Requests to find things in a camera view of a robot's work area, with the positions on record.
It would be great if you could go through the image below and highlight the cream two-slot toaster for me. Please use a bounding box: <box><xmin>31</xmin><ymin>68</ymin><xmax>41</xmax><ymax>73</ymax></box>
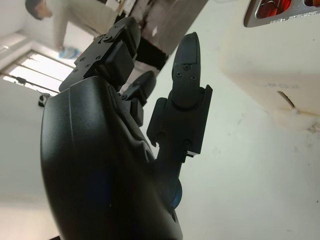
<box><xmin>217</xmin><ymin>0</ymin><xmax>320</xmax><ymax>131</ymax></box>

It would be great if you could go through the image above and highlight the cream toaster lever knob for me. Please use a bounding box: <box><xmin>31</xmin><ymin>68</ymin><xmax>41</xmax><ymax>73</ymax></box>
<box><xmin>273</xmin><ymin>107</ymin><xmax>320</xmax><ymax>131</ymax></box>

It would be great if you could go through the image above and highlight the bright window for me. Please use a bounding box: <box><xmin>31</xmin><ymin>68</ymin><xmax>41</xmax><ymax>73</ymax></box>
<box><xmin>0</xmin><ymin>48</ymin><xmax>75</xmax><ymax>95</ymax></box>

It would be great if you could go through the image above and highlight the person in beige top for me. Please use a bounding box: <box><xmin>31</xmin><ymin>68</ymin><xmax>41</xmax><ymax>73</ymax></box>
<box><xmin>24</xmin><ymin>0</ymin><xmax>120</xmax><ymax>50</ymax></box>

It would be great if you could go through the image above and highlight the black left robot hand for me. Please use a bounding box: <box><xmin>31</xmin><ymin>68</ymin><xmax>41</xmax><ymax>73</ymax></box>
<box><xmin>41</xmin><ymin>16</ymin><xmax>213</xmax><ymax>240</ymax></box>

